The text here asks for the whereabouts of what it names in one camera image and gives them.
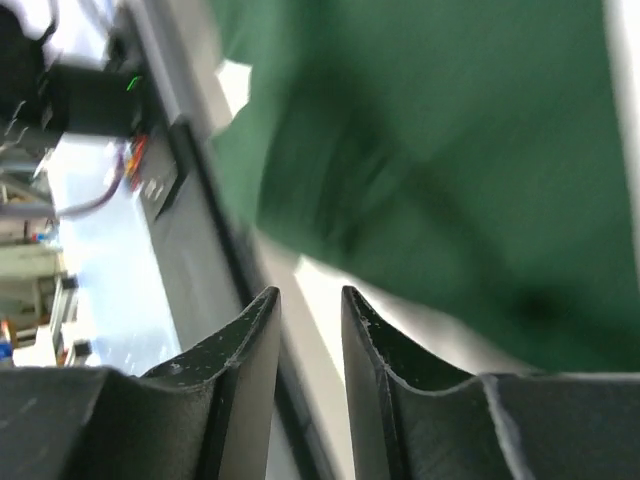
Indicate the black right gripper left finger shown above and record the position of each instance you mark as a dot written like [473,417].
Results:
[205,414]

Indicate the white and green t-shirt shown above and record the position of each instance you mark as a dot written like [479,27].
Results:
[473,157]

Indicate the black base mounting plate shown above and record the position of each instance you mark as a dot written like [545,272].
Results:
[197,252]

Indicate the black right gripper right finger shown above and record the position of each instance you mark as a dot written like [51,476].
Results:
[415,416]

